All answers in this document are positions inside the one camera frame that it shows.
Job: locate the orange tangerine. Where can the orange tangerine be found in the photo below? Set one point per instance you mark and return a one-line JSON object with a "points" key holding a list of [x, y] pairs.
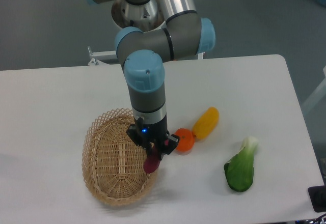
{"points": [[186, 141]]}

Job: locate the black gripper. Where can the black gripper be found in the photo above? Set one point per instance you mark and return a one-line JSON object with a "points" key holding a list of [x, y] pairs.
{"points": [[145, 134]]}

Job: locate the yellow bell pepper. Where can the yellow bell pepper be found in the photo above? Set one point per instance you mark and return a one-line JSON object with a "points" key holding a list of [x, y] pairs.
{"points": [[206, 123]]}

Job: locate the purple sweet potato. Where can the purple sweet potato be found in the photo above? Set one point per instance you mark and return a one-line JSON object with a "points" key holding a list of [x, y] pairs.
{"points": [[152, 161]]}

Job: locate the oval wicker basket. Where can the oval wicker basket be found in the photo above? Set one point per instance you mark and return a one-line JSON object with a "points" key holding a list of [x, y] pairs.
{"points": [[112, 164]]}

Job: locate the green bok choy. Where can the green bok choy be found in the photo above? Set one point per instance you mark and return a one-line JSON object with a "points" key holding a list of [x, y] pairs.
{"points": [[239, 170]]}

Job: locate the black device at table edge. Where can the black device at table edge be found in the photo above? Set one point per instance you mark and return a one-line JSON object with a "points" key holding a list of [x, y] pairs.
{"points": [[317, 197]]}

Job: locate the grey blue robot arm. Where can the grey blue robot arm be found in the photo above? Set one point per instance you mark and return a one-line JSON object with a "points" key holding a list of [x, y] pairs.
{"points": [[168, 30]]}

